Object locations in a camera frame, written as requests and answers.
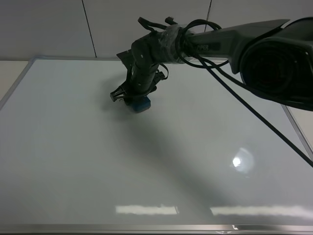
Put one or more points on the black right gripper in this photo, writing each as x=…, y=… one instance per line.
x=139, y=79

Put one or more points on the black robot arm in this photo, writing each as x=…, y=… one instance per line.
x=273, y=58

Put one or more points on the blue board eraser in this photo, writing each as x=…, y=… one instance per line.
x=138, y=105

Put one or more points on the white whiteboard with aluminium frame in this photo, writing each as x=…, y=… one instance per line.
x=197, y=162

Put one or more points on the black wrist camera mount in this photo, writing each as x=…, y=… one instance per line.
x=126, y=57

